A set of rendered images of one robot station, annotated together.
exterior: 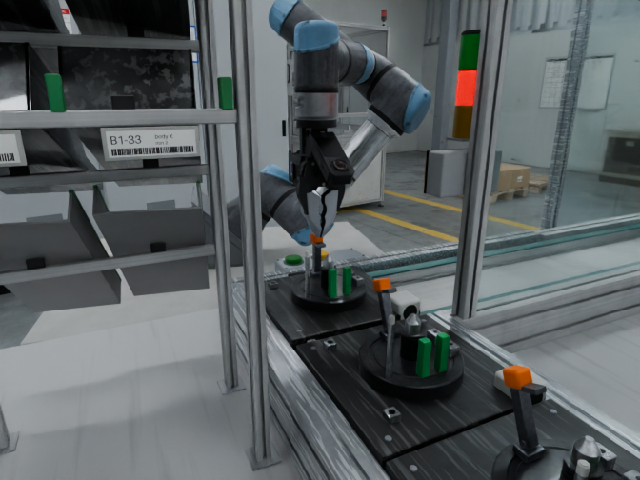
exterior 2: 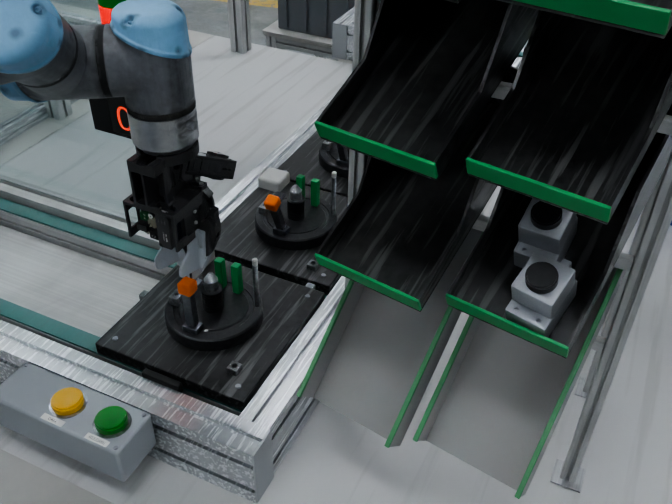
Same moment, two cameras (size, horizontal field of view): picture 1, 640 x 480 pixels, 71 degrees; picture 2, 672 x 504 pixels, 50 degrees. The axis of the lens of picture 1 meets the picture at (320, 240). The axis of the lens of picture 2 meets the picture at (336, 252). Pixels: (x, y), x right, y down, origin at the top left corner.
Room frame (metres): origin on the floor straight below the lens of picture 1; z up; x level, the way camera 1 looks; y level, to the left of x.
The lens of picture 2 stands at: (1.13, 0.68, 1.70)
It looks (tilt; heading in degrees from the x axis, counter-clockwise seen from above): 38 degrees down; 229
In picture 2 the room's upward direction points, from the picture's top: 1 degrees clockwise
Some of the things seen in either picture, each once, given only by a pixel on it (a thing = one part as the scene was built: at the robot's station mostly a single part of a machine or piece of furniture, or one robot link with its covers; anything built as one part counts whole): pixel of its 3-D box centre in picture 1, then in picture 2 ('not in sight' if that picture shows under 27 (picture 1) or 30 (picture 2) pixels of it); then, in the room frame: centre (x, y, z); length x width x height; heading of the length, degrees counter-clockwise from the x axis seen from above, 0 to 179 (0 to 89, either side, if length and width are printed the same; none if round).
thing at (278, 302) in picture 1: (328, 300); (215, 321); (0.76, -0.02, 0.96); 0.24 x 0.24 x 0.02; 25
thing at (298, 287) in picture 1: (328, 290); (214, 311); (0.76, -0.02, 0.98); 0.14 x 0.14 x 0.02
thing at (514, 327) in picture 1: (460, 300); (72, 279); (0.86, -0.30, 0.91); 0.84 x 0.28 x 0.10; 115
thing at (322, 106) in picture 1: (314, 107); (166, 125); (0.80, 0.01, 1.31); 0.08 x 0.08 x 0.05
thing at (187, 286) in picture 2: (318, 253); (193, 299); (0.80, 0.00, 1.04); 0.04 x 0.02 x 0.08; 25
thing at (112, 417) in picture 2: (293, 261); (111, 422); (0.96, 0.06, 0.96); 0.04 x 0.04 x 0.02
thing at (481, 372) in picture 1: (411, 340); (296, 204); (0.53, -0.12, 1.01); 0.24 x 0.24 x 0.13; 25
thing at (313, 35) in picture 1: (317, 58); (151, 58); (0.81, 0.00, 1.38); 0.09 x 0.08 x 0.11; 147
